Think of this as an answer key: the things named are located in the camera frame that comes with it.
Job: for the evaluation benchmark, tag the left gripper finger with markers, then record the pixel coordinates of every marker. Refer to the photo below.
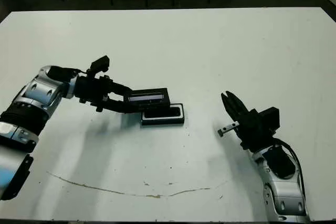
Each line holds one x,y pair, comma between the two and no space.
120,89
116,106

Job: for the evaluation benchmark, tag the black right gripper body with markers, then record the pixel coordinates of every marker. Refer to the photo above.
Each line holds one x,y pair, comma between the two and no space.
254,132

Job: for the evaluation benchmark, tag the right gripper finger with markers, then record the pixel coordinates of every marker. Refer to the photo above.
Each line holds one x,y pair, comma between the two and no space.
230,108
239,106

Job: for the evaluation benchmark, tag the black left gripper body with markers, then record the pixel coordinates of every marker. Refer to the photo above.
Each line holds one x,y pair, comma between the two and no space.
92,90

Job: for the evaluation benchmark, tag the black box lid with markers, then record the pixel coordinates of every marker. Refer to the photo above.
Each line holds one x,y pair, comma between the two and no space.
157,104

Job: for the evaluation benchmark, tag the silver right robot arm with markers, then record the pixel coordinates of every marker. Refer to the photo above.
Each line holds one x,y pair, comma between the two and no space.
286,195

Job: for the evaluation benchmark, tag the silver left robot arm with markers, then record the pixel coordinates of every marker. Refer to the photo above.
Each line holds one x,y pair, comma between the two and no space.
34,95

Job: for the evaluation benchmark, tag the black box base white insert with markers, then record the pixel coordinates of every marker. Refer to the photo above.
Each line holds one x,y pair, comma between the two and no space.
162,123

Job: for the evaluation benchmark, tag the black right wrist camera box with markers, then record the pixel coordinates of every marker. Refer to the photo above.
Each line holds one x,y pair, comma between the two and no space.
271,119

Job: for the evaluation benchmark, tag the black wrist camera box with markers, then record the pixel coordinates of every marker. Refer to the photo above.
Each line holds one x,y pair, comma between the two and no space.
101,64
271,119

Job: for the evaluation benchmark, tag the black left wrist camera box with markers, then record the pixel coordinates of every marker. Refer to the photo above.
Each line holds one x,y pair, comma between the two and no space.
101,64

